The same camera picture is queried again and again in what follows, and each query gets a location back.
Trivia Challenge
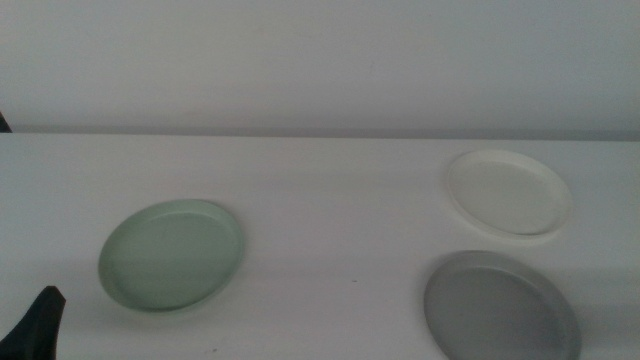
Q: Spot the pale green shallow bowl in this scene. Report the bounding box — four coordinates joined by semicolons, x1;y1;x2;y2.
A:
97;198;246;313

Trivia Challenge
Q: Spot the grey shallow bowl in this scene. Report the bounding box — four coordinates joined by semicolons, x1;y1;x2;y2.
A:
423;250;583;360

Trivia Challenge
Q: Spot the white shallow bowl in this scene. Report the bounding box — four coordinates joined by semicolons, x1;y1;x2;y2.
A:
446;148;574;239

